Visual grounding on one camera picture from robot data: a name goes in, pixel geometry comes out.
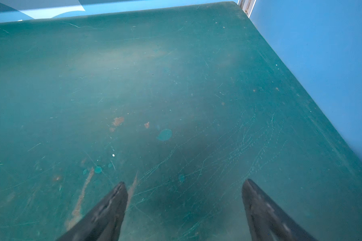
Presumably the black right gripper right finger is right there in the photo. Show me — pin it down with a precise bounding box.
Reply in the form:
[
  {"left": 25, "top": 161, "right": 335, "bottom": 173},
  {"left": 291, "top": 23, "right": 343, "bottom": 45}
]
[{"left": 241, "top": 179, "right": 316, "bottom": 241}]

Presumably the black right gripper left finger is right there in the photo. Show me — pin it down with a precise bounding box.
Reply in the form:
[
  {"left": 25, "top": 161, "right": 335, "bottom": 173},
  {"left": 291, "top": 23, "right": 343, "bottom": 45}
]
[{"left": 58, "top": 182, "right": 128, "bottom": 241}]

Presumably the right aluminium frame post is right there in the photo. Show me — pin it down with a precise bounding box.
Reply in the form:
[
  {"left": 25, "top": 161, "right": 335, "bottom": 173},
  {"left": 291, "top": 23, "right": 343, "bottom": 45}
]
[{"left": 238, "top": 0, "right": 256, "bottom": 18}]

